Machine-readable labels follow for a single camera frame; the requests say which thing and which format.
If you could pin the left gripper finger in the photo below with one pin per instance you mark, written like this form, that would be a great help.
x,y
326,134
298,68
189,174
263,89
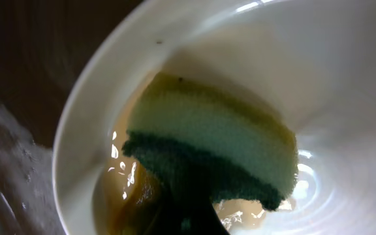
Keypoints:
x,y
192,218

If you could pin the white plate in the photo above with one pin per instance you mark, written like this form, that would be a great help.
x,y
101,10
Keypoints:
x,y
313,62

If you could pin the green yellow sponge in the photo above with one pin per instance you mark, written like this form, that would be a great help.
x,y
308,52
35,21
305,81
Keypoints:
x,y
203,142

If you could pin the brown serving tray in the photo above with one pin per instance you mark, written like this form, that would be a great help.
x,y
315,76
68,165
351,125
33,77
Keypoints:
x,y
44,46

